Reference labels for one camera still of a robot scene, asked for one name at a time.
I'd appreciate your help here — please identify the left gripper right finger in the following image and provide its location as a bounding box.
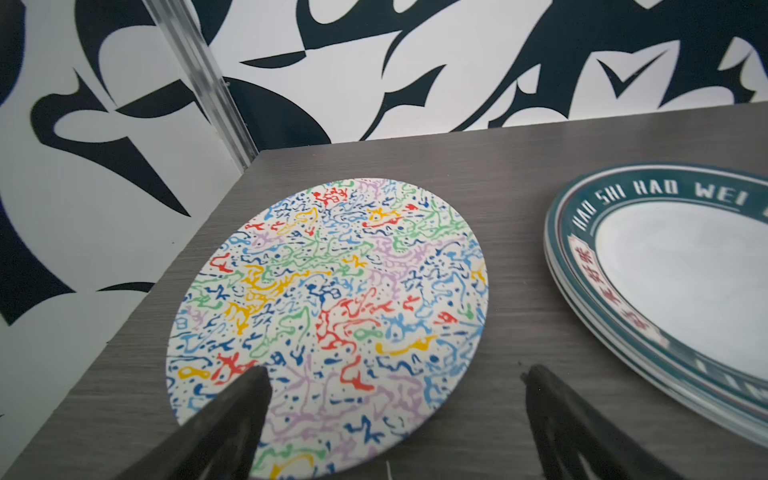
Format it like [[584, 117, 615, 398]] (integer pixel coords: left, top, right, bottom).
[[521, 364, 682, 479]]

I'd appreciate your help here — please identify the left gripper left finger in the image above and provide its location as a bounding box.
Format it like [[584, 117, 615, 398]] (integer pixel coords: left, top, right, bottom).
[[117, 366, 272, 479]]

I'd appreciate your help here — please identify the colourful squiggle pattern plate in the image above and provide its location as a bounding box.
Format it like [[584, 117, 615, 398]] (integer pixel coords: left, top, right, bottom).
[[166, 178, 489, 479]]

